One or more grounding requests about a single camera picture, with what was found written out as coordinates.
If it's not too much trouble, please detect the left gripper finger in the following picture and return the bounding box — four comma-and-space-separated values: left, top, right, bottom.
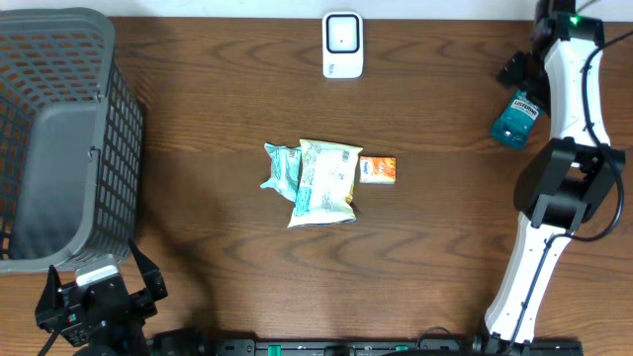
129, 239, 168, 301
35, 265, 62, 321

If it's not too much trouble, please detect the blue mouthwash bottle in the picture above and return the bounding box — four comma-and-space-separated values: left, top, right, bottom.
491, 90, 543, 149

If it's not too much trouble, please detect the orange tissue pack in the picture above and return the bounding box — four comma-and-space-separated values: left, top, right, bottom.
359, 156, 397, 184

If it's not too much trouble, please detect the teal snack packet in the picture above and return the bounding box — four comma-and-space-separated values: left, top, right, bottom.
260, 142, 302, 202

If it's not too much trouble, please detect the cream snack bag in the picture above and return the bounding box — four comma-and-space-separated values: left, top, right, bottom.
288, 138, 363, 228

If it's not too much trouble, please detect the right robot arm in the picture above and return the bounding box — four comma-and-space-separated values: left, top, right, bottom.
472, 0, 626, 355

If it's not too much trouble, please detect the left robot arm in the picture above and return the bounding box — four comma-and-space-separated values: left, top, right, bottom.
35, 239, 168, 356

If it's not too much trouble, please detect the white barcode scanner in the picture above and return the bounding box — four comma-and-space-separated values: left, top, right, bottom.
321, 11, 364, 79

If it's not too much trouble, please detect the grey plastic mesh basket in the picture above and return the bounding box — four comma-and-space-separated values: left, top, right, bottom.
1, 8, 144, 274

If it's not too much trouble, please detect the left black cable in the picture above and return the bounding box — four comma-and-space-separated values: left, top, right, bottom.
37, 328, 63, 356

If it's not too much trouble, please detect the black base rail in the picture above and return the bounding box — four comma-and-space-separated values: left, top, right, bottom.
147, 328, 586, 356

